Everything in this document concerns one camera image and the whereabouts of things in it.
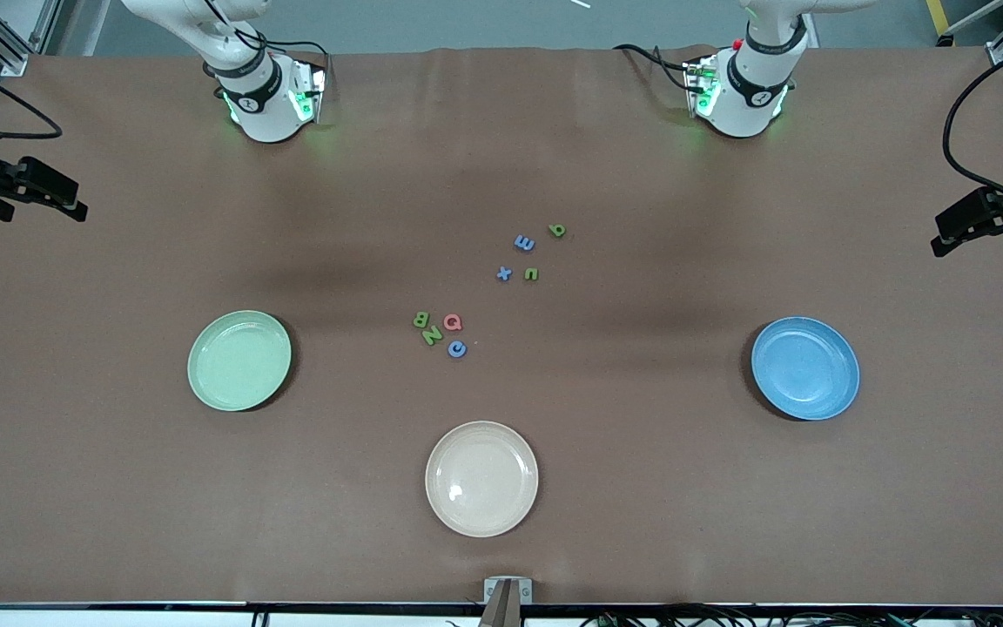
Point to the blue plate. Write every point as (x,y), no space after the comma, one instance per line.
(804,368)

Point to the brown table cover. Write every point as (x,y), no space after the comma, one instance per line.
(728,522)

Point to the thin grey metal bar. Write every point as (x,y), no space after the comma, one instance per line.
(976,19)

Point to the blue foam letter m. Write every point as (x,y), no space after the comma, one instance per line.
(524,243)

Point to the blue foam letter G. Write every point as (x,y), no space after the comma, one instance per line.
(450,349)

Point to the tan camera pole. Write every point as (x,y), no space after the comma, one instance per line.
(503,611)

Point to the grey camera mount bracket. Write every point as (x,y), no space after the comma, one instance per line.
(525,592)

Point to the red foam letter Q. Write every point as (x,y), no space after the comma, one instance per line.
(447,323)

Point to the beige plate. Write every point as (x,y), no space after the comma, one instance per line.
(481,479)

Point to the light green plate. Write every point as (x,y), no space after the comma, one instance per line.
(238,361)

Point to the grey base connector plate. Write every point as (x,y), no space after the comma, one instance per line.
(310,91)
(698,87)

